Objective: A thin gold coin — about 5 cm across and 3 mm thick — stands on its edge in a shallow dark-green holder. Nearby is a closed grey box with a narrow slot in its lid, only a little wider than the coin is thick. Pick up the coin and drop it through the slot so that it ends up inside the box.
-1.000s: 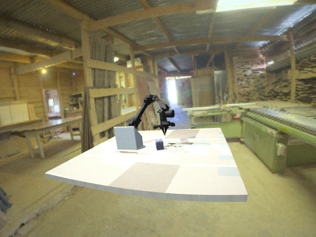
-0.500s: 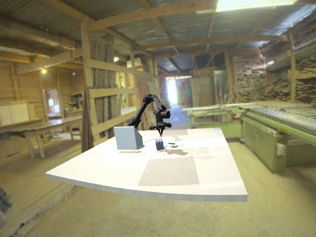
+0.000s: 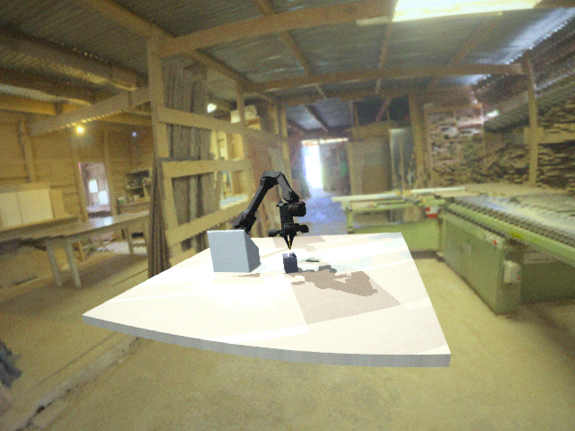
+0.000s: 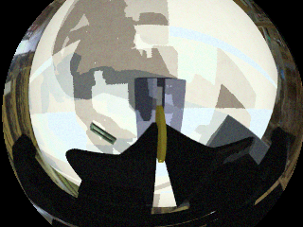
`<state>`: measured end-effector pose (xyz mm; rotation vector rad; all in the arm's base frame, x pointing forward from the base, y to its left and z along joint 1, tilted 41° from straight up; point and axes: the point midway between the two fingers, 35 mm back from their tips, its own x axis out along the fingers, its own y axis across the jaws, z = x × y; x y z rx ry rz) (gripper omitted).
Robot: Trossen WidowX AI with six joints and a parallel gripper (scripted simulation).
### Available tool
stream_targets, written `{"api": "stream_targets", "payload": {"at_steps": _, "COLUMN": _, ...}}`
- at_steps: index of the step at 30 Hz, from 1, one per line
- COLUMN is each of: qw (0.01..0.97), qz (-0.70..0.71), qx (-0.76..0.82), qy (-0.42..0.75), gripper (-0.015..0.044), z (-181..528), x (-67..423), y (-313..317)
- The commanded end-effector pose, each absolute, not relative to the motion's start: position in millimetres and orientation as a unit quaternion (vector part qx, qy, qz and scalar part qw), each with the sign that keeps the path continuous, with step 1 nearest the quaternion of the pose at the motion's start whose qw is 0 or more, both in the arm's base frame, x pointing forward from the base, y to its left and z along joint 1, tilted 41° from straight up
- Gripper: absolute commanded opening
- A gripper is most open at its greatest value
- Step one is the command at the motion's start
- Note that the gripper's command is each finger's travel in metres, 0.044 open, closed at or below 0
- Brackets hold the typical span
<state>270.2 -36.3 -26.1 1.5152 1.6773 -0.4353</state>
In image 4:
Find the dark green rectangular frame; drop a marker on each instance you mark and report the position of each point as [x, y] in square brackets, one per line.
[95, 129]

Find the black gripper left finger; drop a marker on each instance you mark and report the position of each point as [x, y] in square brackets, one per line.
[133, 167]

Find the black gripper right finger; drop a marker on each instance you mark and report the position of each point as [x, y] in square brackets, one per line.
[190, 163]

